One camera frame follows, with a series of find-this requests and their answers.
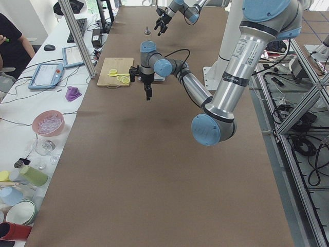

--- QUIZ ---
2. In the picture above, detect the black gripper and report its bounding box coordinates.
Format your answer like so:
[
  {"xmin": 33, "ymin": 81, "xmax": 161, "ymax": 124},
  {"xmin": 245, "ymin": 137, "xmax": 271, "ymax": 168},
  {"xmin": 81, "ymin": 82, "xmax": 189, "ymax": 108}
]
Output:
[
  {"xmin": 154, "ymin": 13, "xmax": 171, "ymax": 36},
  {"xmin": 138, "ymin": 65, "xmax": 155, "ymax": 101}
]

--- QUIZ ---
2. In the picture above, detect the clear glass sauce bottle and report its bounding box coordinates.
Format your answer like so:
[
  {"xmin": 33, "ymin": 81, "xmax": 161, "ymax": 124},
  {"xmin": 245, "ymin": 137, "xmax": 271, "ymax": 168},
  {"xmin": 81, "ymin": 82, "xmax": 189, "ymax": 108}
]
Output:
[{"xmin": 144, "ymin": 26, "xmax": 151, "ymax": 36}]

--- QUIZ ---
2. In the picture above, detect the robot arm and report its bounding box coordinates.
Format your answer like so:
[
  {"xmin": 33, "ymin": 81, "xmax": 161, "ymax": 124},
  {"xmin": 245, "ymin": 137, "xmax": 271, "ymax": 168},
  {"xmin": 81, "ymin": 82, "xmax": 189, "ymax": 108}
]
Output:
[
  {"xmin": 154, "ymin": 0, "xmax": 209, "ymax": 36},
  {"xmin": 137, "ymin": 1, "xmax": 313, "ymax": 146}
]

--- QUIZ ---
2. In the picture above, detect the green cup lying down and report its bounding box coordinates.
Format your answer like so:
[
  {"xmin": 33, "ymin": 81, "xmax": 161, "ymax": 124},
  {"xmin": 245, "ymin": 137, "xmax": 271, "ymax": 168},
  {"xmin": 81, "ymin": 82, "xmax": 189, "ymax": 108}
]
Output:
[{"xmin": 19, "ymin": 166, "xmax": 48, "ymax": 187}]

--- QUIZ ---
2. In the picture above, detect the light blue cup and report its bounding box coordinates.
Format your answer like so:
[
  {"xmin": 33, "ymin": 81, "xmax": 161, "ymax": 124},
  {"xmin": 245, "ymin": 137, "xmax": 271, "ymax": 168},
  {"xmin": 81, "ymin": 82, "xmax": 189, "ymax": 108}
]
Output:
[{"xmin": 1, "ymin": 187, "xmax": 24, "ymax": 206}]

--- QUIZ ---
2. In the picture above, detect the red cup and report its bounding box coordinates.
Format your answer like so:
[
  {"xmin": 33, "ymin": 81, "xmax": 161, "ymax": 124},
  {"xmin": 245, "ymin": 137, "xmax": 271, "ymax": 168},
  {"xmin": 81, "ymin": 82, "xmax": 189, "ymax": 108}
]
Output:
[{"xmin": 1, "ymin": 222, "xmax": 32, "ymax": 241}]

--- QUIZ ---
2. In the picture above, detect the wooden cutting board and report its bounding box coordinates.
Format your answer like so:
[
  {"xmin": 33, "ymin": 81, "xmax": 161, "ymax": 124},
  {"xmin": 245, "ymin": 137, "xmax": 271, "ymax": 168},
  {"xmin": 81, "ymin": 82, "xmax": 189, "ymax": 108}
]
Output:
[{"xmin": 97, "ymin": 58, "xmax": 134, "ymax": 88}]

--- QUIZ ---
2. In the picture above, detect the yellow plastic knife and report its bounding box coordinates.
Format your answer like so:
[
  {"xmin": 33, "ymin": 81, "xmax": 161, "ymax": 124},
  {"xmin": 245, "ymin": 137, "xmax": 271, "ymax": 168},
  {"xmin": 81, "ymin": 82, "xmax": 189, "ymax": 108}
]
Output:
[{"xmin": 107, "ymin": 73, "xmax": 129, "ymax": 77}]

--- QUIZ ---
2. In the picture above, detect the lemon slice front left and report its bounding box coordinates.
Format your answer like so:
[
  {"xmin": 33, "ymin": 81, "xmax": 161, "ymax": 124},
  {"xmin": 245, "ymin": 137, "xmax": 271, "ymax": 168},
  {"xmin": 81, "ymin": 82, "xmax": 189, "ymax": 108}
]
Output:
[{"xmin": 109, "ymin": 68, "xmax": 117, "ymax": 74}]

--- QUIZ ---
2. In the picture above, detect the purple silicone object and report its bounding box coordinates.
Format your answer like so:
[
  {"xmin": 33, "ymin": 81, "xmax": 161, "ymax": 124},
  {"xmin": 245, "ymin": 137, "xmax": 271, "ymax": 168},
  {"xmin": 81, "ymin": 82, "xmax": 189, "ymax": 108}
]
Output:
[{"xmin": 65, "ymin": 86, "xmax": 82, "ymax": 102}]

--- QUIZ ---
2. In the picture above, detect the black keyboard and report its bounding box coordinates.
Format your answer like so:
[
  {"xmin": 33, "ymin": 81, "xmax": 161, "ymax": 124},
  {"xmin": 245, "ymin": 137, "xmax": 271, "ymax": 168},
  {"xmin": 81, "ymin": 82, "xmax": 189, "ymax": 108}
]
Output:
[{"xmin": 66, "ymin": 17, "xmax": 88, "ymax": 44}]

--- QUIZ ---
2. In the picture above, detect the blue teach pendant tablet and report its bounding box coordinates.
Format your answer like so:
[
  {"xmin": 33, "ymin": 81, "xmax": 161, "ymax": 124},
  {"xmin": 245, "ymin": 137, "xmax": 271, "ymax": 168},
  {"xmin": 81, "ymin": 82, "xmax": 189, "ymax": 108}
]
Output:
[{"xmin": 28, "ymin": 63, "xmax": 64, "ymax": 90}]

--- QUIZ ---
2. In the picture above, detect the pink bowl with clear items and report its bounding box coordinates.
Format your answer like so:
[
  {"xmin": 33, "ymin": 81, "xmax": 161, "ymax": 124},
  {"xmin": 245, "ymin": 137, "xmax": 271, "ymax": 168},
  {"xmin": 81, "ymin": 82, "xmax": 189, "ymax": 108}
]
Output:
[{"xmin": 32, "ymin": 110, "xmax": 65, "ymax": 137}]

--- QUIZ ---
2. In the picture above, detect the black computer mouse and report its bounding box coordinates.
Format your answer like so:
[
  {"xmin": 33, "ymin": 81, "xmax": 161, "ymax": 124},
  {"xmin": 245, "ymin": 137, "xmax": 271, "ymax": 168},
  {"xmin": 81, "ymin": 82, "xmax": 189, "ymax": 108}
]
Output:
[{"xmin": 44, "ymin": 44, "xmax": 56, "ymax": 51}]

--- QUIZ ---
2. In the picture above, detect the clear wine glass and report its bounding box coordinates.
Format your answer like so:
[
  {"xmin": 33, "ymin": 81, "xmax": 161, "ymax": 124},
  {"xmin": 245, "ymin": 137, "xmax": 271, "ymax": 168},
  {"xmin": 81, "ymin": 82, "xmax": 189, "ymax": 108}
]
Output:
[{"xmin": 32, "ymin": 140, "xmax": 56, "ymax": 156}]

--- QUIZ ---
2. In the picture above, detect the seated person in black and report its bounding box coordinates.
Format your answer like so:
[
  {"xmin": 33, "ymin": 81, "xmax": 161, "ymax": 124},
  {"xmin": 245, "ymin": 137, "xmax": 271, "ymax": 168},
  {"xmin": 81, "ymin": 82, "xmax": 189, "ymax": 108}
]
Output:
[{"xmin": 0, "ymin": 13, "xmax": 35, "ymax": 79}]

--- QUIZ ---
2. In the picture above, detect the white green bowl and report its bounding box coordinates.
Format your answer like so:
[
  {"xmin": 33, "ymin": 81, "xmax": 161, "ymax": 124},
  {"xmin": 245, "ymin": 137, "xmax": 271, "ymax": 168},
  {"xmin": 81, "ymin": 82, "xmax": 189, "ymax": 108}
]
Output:
[{"xmin": 6, "ymin": 200, "xmax": 37, "ymax": 225}]

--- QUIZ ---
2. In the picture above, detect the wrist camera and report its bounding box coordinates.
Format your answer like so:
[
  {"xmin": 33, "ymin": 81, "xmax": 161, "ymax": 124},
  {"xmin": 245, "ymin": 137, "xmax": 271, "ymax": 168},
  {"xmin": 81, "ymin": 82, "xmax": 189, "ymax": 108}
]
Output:
[
  {"xmin": 129, "ymin": 65, "xmax": 139, "ymax": 82},
  {"xmin": 156, "ymin": 7, "xmax": 164, "ymax": 16}
]

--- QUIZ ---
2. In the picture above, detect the aluminium frame post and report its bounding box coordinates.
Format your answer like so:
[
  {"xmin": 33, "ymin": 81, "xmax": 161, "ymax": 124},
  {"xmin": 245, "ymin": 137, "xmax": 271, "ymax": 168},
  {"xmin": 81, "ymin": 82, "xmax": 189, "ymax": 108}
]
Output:
[{"xmin": 58, "ymin": 0, "xmax": 97, "ymax": 79}]

